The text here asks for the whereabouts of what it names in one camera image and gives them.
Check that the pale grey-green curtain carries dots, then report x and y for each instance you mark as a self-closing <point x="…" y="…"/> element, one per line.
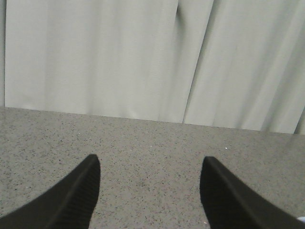
<point x="226" y="63"/>

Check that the light blue slipper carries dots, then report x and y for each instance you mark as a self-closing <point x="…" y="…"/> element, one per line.
<point x="302" y="219"/>

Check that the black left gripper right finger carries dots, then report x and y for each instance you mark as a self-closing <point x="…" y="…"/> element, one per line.
<point x="230" y="204"/>

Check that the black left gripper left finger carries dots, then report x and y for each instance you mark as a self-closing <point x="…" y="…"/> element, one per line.
<point x="67" y="205"/>

